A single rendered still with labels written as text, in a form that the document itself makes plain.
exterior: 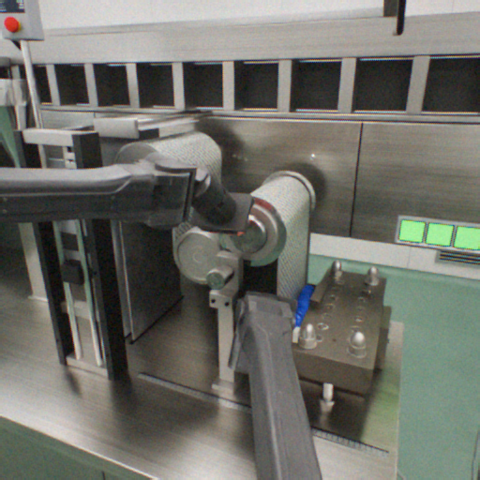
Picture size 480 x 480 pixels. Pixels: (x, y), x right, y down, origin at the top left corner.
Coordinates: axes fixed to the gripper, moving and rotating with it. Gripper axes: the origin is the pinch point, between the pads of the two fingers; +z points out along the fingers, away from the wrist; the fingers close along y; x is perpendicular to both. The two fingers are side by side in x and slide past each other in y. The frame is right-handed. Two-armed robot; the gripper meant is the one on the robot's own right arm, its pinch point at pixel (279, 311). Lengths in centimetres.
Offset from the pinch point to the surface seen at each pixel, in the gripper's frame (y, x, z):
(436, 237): 29.4, 24.2, 20.5
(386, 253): 16, 54, 273
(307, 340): 7.3, -4.2, -2.8
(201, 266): -17.3, 6.2, -6.3
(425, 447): 45, -51, 126
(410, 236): 23.7, 23.6, 20.8
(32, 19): -57, 51, -28
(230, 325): -8.5, -4.7, -5.1
